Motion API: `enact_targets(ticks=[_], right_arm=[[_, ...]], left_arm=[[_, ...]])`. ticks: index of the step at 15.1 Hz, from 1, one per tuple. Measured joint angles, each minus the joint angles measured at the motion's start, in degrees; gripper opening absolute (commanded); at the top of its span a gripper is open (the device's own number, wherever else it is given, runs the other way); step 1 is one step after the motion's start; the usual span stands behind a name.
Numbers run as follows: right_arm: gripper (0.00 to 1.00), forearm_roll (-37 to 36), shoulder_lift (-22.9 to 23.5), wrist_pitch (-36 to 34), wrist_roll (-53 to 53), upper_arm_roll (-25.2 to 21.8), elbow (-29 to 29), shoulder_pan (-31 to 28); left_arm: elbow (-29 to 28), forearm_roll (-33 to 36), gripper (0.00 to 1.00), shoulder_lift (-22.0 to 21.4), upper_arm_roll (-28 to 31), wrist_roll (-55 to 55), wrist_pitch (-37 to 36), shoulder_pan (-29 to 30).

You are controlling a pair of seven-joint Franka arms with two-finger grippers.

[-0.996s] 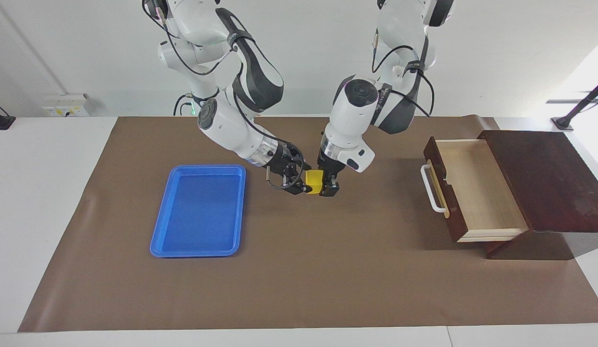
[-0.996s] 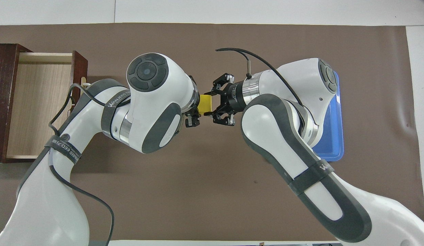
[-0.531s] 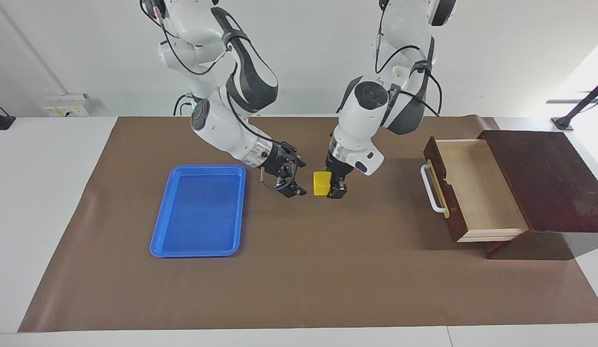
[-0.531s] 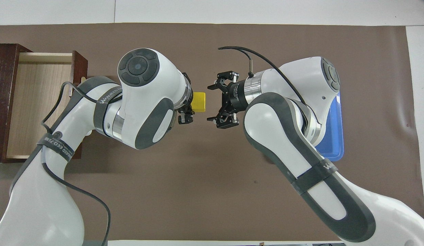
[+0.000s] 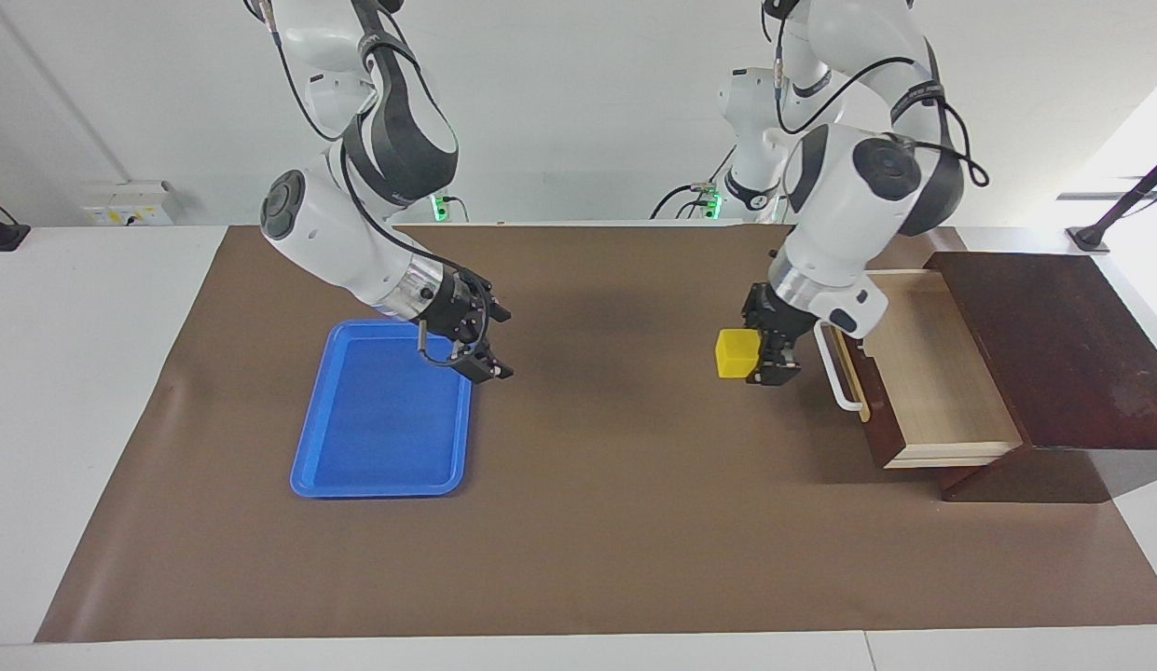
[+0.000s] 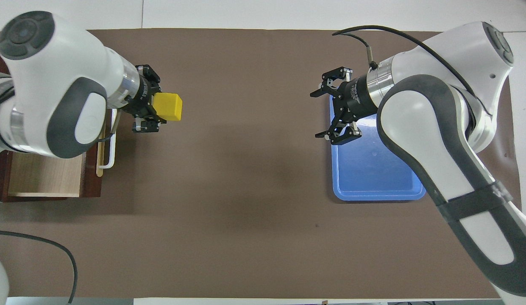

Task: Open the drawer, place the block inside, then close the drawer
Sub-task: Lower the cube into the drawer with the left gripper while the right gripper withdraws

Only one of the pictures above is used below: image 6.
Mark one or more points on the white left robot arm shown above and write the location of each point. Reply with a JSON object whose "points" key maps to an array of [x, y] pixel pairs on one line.
{"points": [[42, 84]]}

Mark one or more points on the yellow block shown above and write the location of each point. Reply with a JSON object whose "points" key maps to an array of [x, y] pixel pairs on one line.
{"points": [[169, 106]]}

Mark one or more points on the brown table mat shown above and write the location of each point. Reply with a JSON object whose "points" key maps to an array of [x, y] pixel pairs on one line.
{"points": [[246, 212]]}

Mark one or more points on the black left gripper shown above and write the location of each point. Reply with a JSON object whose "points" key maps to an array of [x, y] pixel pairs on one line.
{"points": [[142, 97]]}

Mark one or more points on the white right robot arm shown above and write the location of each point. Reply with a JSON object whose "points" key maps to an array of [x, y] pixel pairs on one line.
{"points": [[436, 148]]}

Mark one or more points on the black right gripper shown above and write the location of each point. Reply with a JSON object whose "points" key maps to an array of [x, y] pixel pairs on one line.
{"points": [[356, 99]]}

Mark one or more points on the blue plastic tray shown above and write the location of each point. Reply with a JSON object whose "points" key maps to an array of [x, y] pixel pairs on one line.
{"points": [[373, 178]]}

